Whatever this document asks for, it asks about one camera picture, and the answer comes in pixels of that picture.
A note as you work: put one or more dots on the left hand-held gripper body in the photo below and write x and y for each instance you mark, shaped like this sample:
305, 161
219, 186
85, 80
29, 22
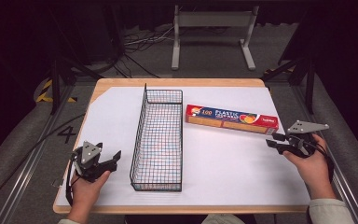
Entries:
88, 154

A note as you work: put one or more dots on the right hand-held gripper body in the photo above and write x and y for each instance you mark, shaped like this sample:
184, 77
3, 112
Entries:
303, 137

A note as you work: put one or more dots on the person's right hand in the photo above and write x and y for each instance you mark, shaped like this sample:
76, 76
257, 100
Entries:
312, 171

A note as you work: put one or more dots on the person's left hand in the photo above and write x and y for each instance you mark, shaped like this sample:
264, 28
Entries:
85, 193

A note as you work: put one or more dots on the red and blue plastic wrap box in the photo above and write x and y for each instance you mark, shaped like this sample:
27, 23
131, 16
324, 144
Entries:
230, 119

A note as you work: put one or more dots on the white paper sheet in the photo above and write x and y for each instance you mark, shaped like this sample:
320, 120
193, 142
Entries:
223, 174

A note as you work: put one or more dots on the black metal stand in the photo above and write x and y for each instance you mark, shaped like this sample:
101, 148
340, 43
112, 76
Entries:
304, 74
56, 87

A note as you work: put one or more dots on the yellow and black floor tape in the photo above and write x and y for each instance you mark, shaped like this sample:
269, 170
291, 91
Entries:
45, 93

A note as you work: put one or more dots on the person's light clothing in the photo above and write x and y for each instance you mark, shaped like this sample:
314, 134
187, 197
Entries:
222, 219

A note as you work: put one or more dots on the aluminium floor rail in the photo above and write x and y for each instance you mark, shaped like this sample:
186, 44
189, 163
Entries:
338, 174
28, 174

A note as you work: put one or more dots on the white metal stand frame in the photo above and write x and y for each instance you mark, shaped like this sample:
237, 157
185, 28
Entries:
214, 19

